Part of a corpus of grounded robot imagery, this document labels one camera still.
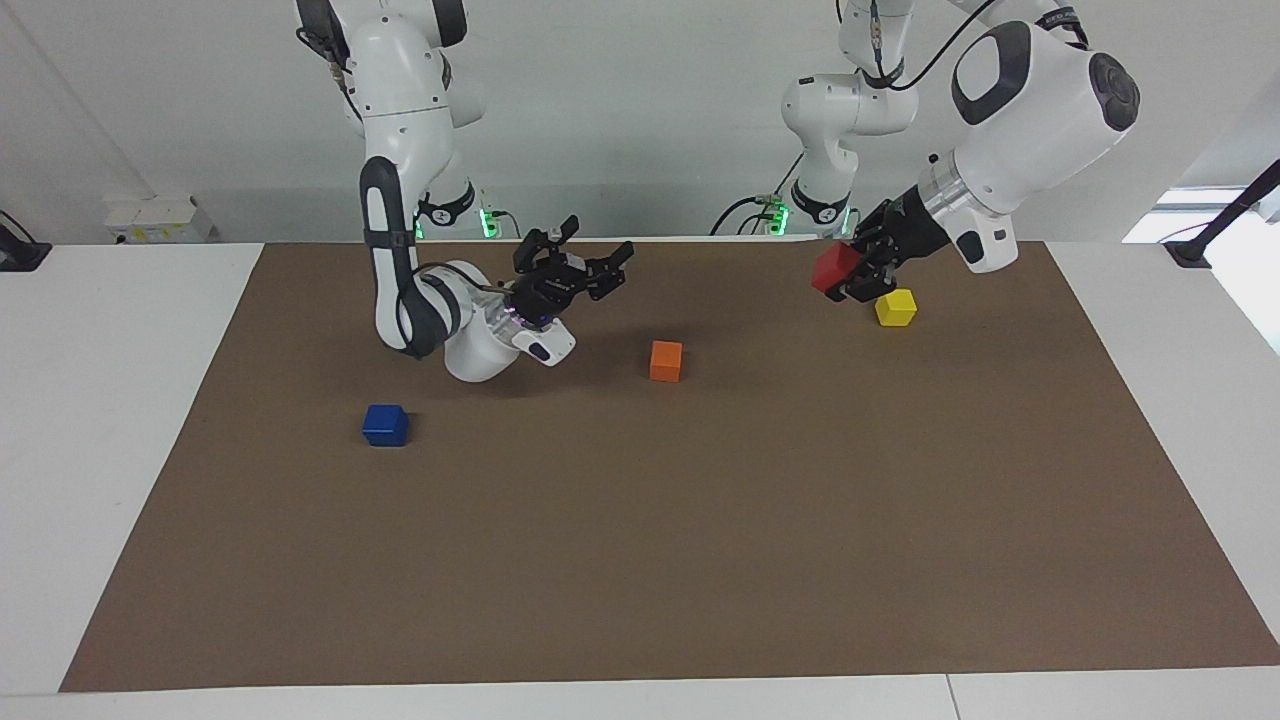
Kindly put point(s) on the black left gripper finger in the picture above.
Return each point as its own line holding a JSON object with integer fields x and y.
{"x": 865, "y": 238}
{"x": 872, "y": 288}

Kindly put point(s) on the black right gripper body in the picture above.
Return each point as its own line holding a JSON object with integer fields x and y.
{"x": 550, "y": 290}

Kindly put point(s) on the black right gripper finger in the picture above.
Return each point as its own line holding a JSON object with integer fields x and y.
{"x": 610, "y": 265}
{"x": 540, "y": 248}

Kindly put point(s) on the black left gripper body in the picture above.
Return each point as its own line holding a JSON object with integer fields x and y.
{"x": 900, "y": 235}

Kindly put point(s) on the red cube block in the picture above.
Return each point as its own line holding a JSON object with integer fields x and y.
{"x": 832, "y": 270}

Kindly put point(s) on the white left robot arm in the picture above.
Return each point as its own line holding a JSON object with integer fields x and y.
{"x": 1040, "y": 110}

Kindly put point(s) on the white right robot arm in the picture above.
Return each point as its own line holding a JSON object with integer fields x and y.
{"x": 395, "y": 120}

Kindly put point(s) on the yellow cube block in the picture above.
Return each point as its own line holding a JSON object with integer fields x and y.
{"x": 898, "y": 310}

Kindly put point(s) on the orange cube block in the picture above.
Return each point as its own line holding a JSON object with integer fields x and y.
{"x": 666, "y": 362}

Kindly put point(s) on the blue cube block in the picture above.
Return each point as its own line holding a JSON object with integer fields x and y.
{"x": 385, "y": 427}

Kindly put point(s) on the brown table mat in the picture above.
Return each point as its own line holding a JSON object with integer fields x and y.
{"x": 640, "y": 540}

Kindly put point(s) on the black table clamp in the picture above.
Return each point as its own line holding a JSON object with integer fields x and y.
{"x": 20, "y": 255}

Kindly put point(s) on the black slanted camera stand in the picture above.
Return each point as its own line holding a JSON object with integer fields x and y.
{"x": 1225, "y": 210}

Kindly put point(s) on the white wall box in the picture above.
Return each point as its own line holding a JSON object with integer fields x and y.
{"x": 155, "y": 220}

